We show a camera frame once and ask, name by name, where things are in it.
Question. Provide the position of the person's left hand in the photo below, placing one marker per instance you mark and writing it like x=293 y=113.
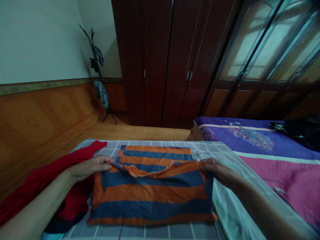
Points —
x=86 y=167

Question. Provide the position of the person's right hand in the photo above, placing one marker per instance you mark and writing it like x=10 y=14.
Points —
x=220 y=170

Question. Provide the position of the orange and blue striped shirt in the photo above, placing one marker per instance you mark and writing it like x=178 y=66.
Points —
x=152 y=185

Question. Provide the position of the grey checked bed sheet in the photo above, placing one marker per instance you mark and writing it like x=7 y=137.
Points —
x=225 y=200

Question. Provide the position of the red garment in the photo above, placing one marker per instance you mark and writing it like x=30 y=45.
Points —
x=47 y=182

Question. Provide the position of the purple and pink quilt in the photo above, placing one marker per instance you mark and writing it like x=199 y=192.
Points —
x=270 y=155

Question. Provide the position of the black garment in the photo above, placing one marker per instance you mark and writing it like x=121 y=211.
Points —
x=300 y=131

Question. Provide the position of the black coat stand with clothes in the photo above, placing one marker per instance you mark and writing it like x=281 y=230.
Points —
x=100 y=75

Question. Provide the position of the dark wooden wardrobe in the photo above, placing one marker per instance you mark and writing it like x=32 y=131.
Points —
x=172 y=62

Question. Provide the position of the wooden door with glass panes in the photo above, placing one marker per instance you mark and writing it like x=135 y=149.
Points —
x=270 y=62

